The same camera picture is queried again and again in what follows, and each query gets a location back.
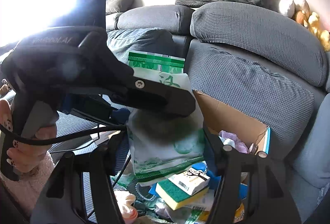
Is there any green printed plastic bag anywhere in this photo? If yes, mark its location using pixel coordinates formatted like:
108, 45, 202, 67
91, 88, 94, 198
127, 50, 205, 186

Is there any person's left hand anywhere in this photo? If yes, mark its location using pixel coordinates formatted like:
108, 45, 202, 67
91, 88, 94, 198
1, 100, 57, 173

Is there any pink bottle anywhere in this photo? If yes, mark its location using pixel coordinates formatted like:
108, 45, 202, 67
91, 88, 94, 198
114, 190, 138, 224

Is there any yellow snack packet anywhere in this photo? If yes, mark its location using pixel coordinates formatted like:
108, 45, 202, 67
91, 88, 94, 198
233, 202, 244, 223

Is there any blue throw pillow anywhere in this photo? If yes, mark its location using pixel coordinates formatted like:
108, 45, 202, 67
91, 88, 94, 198
107, 28, 177, 64

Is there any white barcode box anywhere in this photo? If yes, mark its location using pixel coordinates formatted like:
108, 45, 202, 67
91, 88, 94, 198
185, 189, 214, 211

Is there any yellow green sponge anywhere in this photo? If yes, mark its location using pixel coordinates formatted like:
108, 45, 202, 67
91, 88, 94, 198
156, 179, 209, 211

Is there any blue cardboard box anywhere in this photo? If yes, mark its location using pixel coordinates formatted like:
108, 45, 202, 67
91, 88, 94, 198
193, 91, 271, 154

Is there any white tissue pack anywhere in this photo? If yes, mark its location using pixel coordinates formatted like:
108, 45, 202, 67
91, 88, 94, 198
168, 168, 210, 196

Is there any grey blue sofa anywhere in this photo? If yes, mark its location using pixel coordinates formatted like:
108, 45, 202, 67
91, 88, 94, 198
51, 2, 330, 224

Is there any white chicken plush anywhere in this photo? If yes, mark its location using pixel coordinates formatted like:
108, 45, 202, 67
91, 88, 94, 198
273, 0, 295, 18

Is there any yellow duck plush row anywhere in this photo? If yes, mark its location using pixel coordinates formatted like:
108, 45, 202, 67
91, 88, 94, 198
293, 0, 329, 52

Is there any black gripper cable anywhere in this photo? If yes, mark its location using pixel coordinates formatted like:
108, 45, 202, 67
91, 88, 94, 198
0, 123, 132, 219

